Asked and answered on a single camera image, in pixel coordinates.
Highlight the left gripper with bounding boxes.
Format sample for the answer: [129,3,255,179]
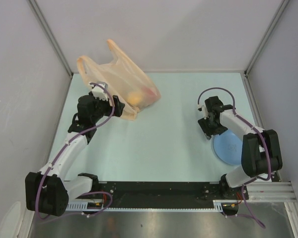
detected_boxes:
[89,92,124,123]

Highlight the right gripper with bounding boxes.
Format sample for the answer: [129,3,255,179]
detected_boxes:
[198,115,227,140]

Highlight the translucent orange plastic bag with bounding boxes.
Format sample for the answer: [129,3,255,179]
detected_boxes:
[76,39,161,120]

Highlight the blue plastic plate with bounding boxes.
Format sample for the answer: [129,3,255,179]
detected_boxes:
[213,130,242,166]

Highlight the yellow fake pear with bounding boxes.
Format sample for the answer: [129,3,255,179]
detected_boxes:
[126,92,143,107]

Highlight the red fake dragon fruit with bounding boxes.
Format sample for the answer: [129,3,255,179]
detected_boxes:
[141,87,157,98]

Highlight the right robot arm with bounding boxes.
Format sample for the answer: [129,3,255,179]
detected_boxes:
[198,96,283,199]

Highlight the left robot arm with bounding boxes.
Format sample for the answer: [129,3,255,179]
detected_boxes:
[25,92,125,217]

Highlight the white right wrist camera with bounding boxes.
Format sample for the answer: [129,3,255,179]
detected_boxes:
[198,104,209,119]

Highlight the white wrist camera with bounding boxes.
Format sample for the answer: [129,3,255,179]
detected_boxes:
[198,104,209,119]
[89,81,109,101]

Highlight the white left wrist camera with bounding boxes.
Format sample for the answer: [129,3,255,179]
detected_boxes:
[89,81,109,101]

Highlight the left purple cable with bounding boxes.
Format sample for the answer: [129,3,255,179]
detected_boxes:
[36,82,116,221]

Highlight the purple cable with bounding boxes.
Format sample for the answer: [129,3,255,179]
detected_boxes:
[36,82,116,221]
[197,87,273,229]

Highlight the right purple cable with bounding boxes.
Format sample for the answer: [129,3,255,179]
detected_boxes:
[197,87,273,229]

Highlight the white slotted cable duct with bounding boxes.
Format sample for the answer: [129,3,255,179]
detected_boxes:
[64,200,225,213]

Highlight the aluminium frame rail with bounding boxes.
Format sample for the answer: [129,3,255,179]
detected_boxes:
[246,182,297,202]

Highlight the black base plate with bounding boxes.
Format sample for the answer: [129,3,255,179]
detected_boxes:
[72,180,249,208]

